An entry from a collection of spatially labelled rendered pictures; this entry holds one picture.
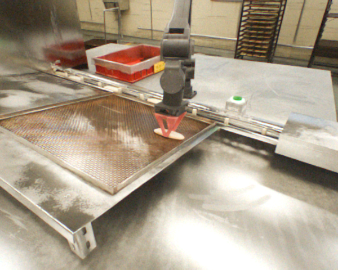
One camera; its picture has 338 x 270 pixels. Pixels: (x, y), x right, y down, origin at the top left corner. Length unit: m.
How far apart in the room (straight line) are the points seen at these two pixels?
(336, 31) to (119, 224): 4.96
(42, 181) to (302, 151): 0.70
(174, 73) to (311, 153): 0.48
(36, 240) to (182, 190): 0.37
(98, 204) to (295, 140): 0.59
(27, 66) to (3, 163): 0.94
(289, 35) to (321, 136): 4.54
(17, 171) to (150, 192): 0.32
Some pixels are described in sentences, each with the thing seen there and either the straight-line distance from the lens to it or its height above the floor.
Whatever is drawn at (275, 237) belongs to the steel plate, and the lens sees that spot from 0.64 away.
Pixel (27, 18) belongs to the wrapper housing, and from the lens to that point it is 1.50.
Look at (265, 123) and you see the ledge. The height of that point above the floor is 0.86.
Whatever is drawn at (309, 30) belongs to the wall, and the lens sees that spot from 5.27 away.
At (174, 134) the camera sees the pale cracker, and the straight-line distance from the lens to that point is 0.70.
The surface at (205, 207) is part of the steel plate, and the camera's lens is 0.65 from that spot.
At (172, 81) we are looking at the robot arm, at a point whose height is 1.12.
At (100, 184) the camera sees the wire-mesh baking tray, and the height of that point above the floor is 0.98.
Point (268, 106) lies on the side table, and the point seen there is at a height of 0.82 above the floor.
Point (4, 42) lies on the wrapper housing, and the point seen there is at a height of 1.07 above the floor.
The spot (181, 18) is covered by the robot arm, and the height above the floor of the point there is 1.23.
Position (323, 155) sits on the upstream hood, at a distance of 0.83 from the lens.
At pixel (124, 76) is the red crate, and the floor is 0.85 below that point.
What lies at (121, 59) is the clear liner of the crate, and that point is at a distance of 1.75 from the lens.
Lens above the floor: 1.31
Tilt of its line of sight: 32 degrees down
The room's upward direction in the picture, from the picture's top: straight up
